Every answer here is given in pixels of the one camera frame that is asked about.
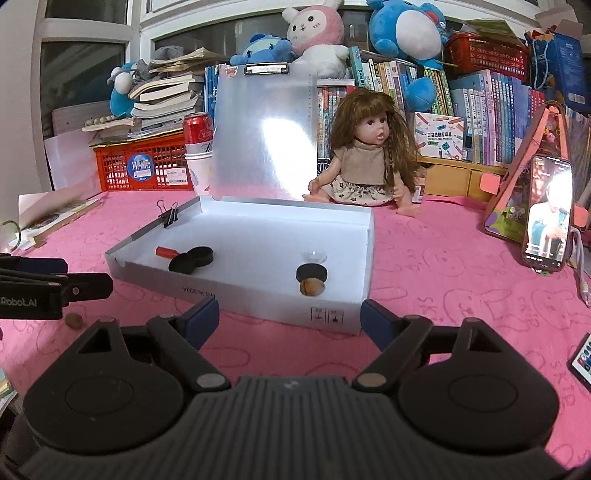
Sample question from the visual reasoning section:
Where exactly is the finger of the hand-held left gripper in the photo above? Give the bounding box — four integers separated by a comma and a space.
0, 257, 69, 278
0, 272, 114, 306

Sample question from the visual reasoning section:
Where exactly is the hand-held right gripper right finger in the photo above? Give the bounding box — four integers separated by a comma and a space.
352, 299, 514, 393

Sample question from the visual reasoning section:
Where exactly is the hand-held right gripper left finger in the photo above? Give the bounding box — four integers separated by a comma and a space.
69, 295, 232, 393

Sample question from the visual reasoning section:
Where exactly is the black round lid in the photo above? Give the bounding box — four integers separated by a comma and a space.
168, 253, 199, 274
296, 263, 330, 285
187, 246, 214, 268

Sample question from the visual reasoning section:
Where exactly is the shallow grey cardboard box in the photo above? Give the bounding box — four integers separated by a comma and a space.
105, 195, 375, 336

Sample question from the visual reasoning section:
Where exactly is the pink rabbit print cloth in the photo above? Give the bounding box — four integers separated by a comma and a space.
0, 191, 591, 472

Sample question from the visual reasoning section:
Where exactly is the black binder clip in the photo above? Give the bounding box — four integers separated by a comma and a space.
156, 199, 180, 228

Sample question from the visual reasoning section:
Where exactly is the white board sheet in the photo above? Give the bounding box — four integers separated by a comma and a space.
43, 126, 105, 193

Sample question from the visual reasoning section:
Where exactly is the red plastic basket with sticker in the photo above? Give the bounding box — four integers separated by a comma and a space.
92, 133, 195, 193

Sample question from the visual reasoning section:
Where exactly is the white paper cup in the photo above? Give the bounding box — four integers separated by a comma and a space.
184, 152, 213, 197

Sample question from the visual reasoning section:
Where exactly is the long haired doll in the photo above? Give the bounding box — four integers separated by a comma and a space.
302, 89, 424, 218

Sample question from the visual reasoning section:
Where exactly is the wooden shelf box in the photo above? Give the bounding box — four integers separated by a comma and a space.
420, 156, 509, 202

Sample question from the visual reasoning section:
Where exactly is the red drink can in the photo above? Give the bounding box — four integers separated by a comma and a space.
183, 112, 214, 156

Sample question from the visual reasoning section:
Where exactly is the pink phone stand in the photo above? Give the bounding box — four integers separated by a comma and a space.
479, 102, 591, 241

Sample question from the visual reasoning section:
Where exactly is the translucent plastic clipboard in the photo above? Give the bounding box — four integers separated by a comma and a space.
209, 64, 320, 202

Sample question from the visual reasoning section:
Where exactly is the blue and white plush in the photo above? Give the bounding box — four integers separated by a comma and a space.
108, 62, 140, 119

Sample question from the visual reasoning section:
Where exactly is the colourful printed carton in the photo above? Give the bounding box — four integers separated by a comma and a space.
413, 112, 465, 162

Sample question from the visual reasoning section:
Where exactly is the smartphone with lit screen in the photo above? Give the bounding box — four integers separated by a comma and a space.
521, 154, 574, 276

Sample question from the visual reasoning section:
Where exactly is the stack of worn books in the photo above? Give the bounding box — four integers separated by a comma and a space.
82, 48, 206, 140

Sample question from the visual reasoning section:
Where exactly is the remote control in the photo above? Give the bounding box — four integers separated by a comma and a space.
571, 343, 591, 385

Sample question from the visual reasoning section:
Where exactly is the row of shelved books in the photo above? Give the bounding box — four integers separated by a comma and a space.
205, 45, 546, 167

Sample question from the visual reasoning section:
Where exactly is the small blue bear plush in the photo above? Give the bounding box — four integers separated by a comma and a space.
229, 34, 297, 66

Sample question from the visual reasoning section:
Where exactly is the red mesh basket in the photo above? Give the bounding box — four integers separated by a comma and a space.
445, 32, 530, 77

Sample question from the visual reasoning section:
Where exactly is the large blue plush toy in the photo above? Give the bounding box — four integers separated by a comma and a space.
366, 0, 449, 112

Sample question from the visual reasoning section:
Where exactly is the pink rabbit plush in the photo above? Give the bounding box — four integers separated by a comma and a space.
281, 0, 350, 77

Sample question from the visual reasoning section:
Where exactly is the blue bag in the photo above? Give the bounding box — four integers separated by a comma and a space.
523, 30, 591, 112

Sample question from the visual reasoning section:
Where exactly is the green ring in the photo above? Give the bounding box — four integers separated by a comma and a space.
0, 220, 22, 253

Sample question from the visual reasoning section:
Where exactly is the string of wooden beads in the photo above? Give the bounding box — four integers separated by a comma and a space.
82, 115, 121, 133

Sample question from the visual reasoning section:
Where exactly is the white charging cable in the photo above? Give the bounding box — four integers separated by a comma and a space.
570, 230, 591, 308

